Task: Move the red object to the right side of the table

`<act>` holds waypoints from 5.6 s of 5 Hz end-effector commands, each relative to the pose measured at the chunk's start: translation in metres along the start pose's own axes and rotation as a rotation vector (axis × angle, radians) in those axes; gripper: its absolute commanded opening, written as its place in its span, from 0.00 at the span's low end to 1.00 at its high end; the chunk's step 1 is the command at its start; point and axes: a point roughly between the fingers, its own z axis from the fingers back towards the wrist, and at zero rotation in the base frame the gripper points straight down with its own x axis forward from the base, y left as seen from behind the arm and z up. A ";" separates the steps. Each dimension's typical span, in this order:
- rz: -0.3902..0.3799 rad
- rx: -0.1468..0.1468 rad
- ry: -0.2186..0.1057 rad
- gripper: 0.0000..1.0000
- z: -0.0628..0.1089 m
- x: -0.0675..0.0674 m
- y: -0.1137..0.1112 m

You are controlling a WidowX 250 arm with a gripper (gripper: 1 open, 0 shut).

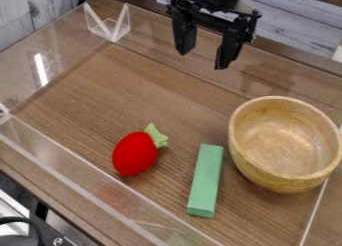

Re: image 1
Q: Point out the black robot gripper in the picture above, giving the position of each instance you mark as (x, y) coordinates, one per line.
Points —
(231, 16)

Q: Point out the red plush strawberry toy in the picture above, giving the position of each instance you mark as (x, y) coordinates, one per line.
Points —
(135, 153)

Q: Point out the wooden bowl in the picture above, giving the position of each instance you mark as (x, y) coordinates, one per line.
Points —
(284, 144)

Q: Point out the green rectangular block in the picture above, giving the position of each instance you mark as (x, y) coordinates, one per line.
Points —
(203, 193)

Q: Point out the clear acrylic tray wall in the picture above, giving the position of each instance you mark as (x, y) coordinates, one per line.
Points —
(108, 210)

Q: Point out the black metal table frame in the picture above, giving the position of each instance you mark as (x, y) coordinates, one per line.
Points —
(57, 232)

